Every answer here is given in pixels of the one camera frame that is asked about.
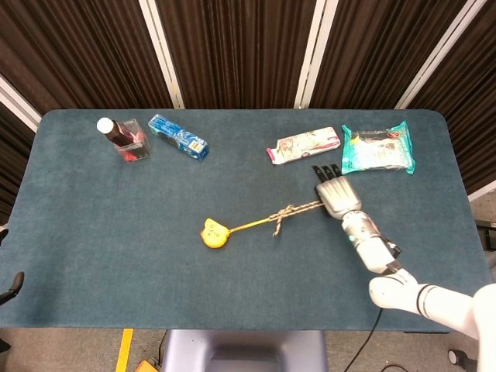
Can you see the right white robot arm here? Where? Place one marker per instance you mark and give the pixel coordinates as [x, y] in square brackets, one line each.
[387, 255]

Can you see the teal wet wipes pack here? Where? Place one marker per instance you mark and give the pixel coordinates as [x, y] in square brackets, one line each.
[376, 151]

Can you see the white floral toothbrush pack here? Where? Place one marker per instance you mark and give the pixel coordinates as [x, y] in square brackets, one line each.
[302, 145]

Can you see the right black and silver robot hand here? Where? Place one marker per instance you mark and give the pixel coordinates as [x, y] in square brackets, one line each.
[339, 195]

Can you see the clear bottle white cap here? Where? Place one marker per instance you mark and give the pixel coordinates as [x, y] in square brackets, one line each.
[135, 149]

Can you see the blue felt table cover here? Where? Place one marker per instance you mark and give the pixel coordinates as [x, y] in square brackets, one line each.
[155, 279]

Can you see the yellow toy with rope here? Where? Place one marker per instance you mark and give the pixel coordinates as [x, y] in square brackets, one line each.
[214, 233]

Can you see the dark bottle with white cap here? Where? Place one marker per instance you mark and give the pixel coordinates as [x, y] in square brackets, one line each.
[110, 129]

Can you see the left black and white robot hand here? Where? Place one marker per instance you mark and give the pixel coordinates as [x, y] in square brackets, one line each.
[13, 286]

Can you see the black caster wheel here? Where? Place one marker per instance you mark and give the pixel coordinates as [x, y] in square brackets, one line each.
[457, 357]

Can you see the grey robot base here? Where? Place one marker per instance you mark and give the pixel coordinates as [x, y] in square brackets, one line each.
[244, 348]

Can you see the blue toothpaste box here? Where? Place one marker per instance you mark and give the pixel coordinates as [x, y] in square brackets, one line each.
[178, 137]

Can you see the brown pleated partition panel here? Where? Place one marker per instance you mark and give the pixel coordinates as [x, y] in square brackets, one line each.
[11, 155]
[77, 46]
[240, 50]
[476, 116]
[387, 46]

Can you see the black equipment frame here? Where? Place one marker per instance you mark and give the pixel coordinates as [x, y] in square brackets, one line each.
[489, 236]

